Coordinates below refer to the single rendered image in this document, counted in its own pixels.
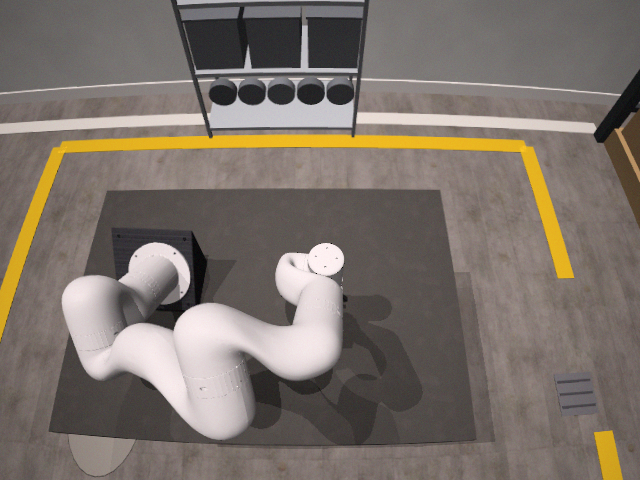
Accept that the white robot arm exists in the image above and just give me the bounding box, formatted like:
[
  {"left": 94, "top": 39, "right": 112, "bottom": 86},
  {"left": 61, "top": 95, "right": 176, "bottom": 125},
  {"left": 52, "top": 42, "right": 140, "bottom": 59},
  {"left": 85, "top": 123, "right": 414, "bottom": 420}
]
[{"left": 62, "top": 242, "right": 344, "bottom": 440}]

